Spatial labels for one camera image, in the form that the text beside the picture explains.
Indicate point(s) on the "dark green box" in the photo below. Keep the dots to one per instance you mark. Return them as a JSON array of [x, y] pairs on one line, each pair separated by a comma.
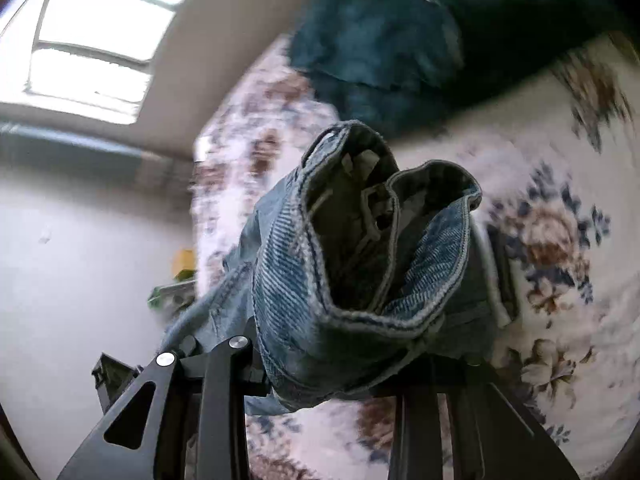
[[111, 377]]

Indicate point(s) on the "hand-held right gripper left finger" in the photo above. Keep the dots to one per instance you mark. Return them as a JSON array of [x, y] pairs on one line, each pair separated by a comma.
[[220, 390]]

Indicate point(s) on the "blue denim pants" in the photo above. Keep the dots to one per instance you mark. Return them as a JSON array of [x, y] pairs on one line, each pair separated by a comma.
[[350, 285]]

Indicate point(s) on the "dark teal garment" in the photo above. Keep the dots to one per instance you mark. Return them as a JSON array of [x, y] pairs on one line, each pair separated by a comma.
[[425, 35]]

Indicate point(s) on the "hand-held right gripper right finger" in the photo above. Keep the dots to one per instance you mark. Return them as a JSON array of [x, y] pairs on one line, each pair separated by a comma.
[[450, 425]]

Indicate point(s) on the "window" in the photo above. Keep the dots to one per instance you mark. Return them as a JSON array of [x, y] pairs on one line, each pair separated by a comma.
[[92, 40]]

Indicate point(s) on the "floral bed sheet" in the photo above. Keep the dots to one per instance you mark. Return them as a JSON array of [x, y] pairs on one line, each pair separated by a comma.
[[550, 270]]

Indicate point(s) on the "yellow and green object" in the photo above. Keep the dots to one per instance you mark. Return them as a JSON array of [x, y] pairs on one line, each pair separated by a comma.
[[177, 280]]

